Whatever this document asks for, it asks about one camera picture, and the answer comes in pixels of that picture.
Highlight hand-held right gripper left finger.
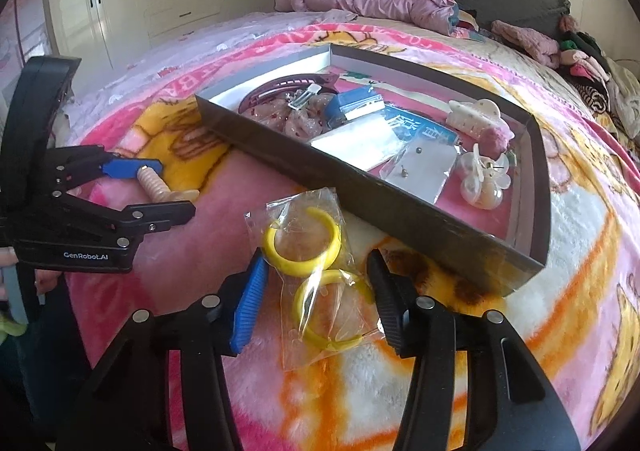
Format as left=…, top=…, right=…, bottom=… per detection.
left=55, top=250, right=272, bottom=451

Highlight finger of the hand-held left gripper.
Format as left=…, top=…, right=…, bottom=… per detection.
left=60, top=200, right=197, bottom=248
left=47, top=144, right=165, bottom=190

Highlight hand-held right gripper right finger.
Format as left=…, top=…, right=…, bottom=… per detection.
left=366, top=249, right=581, bottom=451

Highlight beige ribbed claw clip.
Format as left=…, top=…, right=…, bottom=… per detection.
left=137, top=168, right=201, bottom=205

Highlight bagged yellow hoop earrings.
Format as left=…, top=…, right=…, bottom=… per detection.
left=244, top=187, right=387, bottom=373

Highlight shallow grey cardboard box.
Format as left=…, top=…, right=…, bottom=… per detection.
left=195, top=42, right=551, bottom=300

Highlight bagged white stud earring card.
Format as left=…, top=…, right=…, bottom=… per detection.
left=380, top=141, right=464, bottom=205

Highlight dark pink headband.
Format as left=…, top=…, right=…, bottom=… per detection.
left=237, top=72, right=342, bottom=118

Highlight clear plastic packet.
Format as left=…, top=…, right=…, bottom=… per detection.
left=310, top=118, right=407, bottom=173

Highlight pink fuzzy pompom hair clip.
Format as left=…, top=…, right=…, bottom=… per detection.
left=477, top=126, right=516, bottom=160

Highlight white cloud-shaped hair clip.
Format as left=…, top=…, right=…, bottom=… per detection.
left=446, top=98, right=503, bottom=135

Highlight small blue packet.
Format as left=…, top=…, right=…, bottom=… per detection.
left=325, top=86, right=387, bottom=130

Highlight person's left hand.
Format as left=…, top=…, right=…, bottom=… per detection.
left=0, top=246, right=58, bottom=303

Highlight pink cartoon printed blanket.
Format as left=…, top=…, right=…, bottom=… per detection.
left=65, top=21, right=640, bottom=451

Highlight person's dark clothing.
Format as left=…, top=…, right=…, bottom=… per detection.
left=0, top=271, right=102, bottom=451

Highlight clear pearl claw clip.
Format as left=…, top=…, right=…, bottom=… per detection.
left=457, top=144, right=512, bottom=210

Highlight pink quilt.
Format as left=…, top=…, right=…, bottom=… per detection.
left=275, top=0, right=462, bottom=35

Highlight pink knitted sweater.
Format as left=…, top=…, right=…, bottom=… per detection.
left=492, top=20, right=562, bottom=70

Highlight pile of clothes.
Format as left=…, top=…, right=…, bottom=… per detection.
left=557, top=14, right=640, bottom=143

